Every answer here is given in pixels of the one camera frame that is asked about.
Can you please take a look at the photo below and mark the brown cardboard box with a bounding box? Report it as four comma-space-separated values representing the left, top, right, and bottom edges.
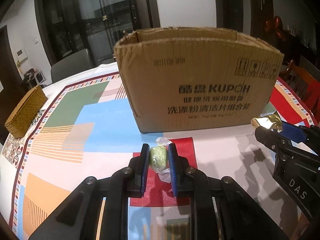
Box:
114, 27, 284, 133

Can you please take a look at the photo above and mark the red balloon decoration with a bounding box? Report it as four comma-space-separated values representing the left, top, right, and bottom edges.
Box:
264, 16, 285, 40

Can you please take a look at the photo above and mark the white shoe rack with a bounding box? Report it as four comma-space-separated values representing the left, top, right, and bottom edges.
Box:
23, 68, 47, 90

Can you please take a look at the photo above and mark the grey dining chair left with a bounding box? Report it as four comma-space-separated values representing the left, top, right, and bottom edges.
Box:
51, 49, 95, 83

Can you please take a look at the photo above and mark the white wall intercom panel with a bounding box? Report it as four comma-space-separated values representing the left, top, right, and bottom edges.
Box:
16, 48, 28, 62

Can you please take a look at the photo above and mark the red wooden chair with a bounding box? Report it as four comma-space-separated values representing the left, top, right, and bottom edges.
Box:
279, 60, 319, 122

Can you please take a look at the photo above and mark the pale green candy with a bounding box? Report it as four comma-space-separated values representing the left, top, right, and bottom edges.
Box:
149, 137, 172, 184

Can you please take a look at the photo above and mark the gold foil packet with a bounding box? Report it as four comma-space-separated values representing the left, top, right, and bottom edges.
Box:
250, 111, 283, 133

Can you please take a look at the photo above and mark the woven wicker tissue box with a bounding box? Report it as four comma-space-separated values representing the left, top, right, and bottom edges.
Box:
4, 85, 48, 139

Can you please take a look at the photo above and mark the black glass sliding door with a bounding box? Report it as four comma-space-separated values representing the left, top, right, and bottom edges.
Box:
35, 0, 160, 66

